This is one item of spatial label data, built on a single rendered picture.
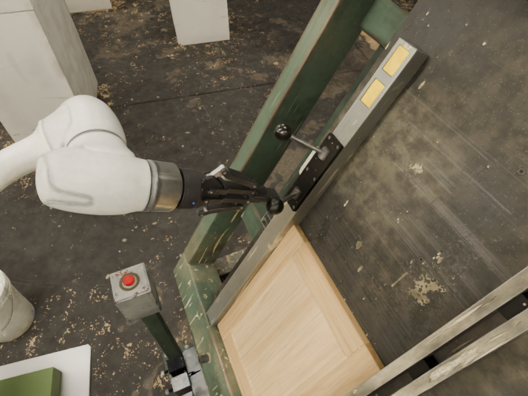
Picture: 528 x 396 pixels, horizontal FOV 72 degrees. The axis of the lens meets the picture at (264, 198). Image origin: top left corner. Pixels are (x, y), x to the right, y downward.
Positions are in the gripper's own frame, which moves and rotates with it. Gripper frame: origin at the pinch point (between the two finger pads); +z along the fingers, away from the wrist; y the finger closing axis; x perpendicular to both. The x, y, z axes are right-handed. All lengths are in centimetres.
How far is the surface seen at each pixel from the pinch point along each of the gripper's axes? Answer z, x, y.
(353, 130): 11.6, 0.4, -19.8
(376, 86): 11.7, -1.5, -29.0
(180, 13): 104, -347, 69
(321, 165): 10.7, -0.3, -9.6
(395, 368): 8.4, 39.7, 0.7
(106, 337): 10, -51, 162
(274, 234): 11.6, -0.2, 13.7
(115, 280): -11, -25, 67
